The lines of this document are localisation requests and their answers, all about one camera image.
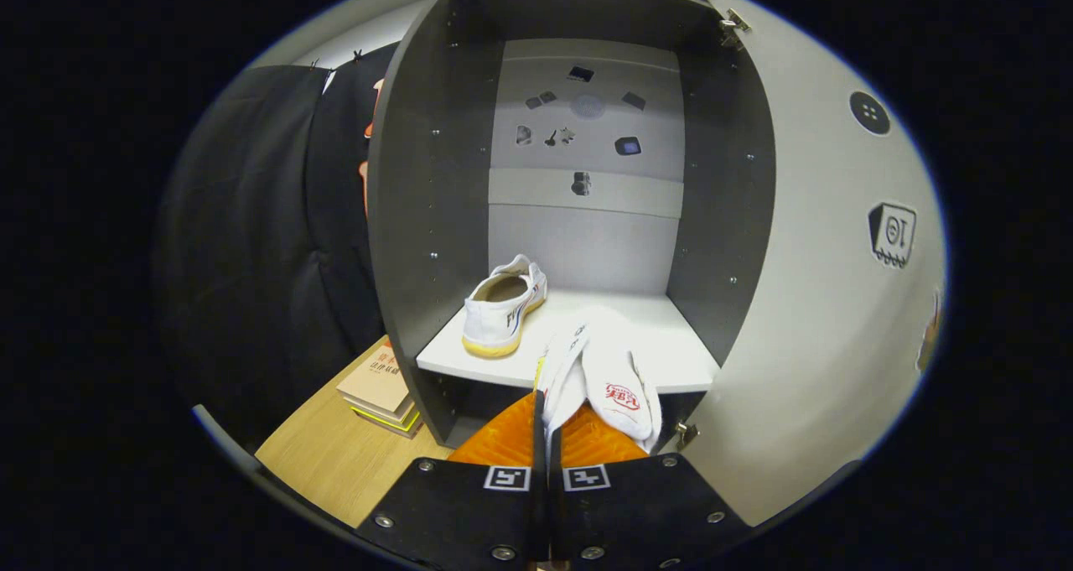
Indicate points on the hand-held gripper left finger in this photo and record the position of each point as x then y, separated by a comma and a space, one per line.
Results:
453, 508

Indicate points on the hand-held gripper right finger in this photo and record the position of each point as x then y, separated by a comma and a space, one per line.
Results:
637, 508

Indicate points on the white canvas shoe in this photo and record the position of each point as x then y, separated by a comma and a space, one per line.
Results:
620, 386
499, 315

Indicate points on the beige shoe cabinet door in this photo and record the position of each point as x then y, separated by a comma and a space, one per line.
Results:
821, 319

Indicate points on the grey shoe cabinet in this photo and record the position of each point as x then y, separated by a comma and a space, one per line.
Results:
436, 177

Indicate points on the stack of books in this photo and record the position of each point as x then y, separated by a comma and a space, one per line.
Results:
377, 382

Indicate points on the grey rounded object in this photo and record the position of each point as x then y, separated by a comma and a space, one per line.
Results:
222, 437

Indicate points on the black backdrop cloth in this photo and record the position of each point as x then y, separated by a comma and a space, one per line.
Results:
251, 261

